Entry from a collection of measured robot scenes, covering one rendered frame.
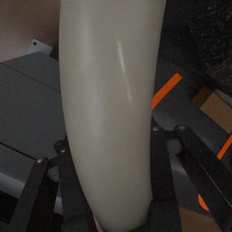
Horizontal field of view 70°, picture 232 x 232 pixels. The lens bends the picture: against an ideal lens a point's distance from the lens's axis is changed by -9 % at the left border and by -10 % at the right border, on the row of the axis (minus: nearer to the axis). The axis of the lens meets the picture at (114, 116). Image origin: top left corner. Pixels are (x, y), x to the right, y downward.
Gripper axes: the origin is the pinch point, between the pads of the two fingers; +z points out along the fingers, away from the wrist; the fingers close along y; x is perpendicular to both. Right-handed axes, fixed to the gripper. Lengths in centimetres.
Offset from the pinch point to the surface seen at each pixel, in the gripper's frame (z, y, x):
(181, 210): 78, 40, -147
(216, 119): 66, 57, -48
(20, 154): 10.4, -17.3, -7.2
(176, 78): 79, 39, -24
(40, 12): 86, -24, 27
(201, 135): 77, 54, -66
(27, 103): 28.7, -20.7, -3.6
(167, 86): 79, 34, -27
